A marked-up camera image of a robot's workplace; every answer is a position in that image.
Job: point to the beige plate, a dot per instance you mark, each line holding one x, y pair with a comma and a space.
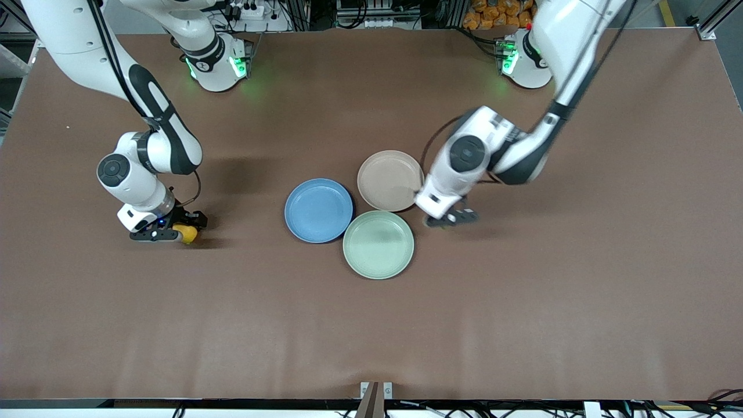
388, 180

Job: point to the blue plate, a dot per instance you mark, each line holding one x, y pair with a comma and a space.
318, 210

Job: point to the yellow lemon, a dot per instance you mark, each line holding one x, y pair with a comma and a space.
188, 234

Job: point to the metal bracket with brown post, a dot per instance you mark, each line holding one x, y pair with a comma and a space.
375, 397

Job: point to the brown table mat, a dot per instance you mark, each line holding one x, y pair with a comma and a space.
371, 331

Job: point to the pale green plate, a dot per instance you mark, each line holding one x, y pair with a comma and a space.
378, 244

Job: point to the aluminium frame profile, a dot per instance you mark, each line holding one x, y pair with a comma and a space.
711, 23

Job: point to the orange snack bag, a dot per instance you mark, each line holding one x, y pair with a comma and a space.
493, 14

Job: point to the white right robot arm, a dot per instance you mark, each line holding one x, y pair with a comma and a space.
162, 145

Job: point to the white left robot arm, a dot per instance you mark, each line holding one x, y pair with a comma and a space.
464, 157

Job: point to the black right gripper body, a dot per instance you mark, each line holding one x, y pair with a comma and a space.
183, 216

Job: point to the white power strip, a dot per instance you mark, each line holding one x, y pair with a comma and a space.
248, 10

